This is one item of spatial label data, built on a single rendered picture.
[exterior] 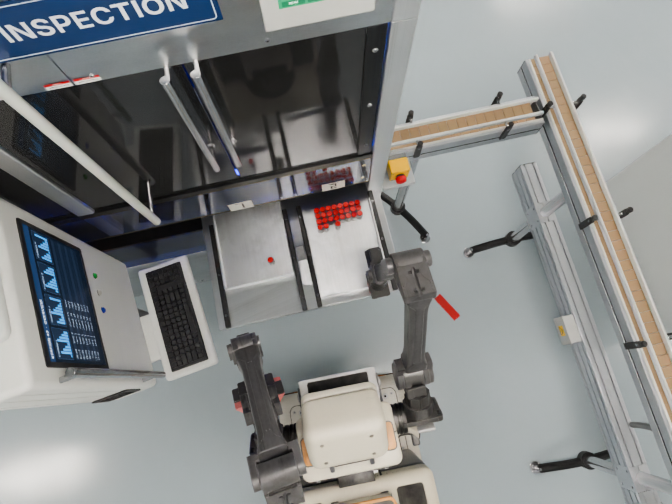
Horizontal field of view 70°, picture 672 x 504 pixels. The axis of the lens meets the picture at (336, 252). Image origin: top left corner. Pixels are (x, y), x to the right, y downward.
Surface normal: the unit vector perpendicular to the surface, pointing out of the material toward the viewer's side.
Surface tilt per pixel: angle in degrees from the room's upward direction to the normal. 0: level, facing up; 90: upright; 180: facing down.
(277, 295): 0
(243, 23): 90
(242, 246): 0
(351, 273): 0
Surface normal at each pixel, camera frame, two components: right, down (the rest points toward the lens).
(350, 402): -0.14, -0.83
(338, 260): -0.01, -0.25
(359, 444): 0.13, 0.53
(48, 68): 0.22, 0.94
